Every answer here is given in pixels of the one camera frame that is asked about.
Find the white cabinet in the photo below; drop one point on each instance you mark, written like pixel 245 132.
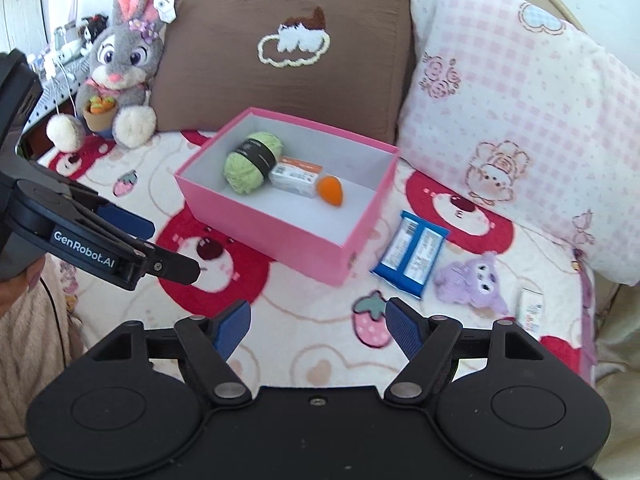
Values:
pixel 22 10

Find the pink cardboard box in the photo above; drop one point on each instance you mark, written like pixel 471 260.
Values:
pixel 260 230

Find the beige bed sheet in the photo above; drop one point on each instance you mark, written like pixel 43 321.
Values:
pixel 620 360

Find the beige knit cloth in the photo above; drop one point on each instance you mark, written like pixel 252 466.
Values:
pixel 30 350

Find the brown pillow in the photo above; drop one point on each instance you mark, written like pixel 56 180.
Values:
pixel 210 90

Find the black plush toy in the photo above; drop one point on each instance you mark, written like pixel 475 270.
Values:
pixel 95 27

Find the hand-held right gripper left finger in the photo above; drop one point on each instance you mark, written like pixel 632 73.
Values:
pixel 230 327

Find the blue snack packet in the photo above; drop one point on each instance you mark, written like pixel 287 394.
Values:
pixel 410 255

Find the small orange white box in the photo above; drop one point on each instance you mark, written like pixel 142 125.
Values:
pixel 295 180

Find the green yarn ball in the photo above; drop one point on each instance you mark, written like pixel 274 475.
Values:
pixel 240 170

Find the pink checked pillow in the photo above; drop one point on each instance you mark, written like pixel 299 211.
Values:
pixel 525 110

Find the person's left hand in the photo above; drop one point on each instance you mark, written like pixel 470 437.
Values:
pixel 20 292

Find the purple plush toy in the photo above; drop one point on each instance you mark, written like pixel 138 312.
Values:
pixel 470 280

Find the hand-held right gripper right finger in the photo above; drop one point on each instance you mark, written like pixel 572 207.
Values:
pixel 405 327

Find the side table with patterned cloth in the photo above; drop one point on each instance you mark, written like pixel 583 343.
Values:
pixel 55 90

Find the orange carrot toy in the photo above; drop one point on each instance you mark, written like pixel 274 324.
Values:
pixel 331 191

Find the white power strip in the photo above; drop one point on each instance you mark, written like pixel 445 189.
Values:
pixel 67 50

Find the grey rabbit plush toy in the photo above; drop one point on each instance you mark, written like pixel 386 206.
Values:
pixel 125 55

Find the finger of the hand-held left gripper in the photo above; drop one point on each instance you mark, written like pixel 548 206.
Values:
pixel 175 265
pixel 130 222

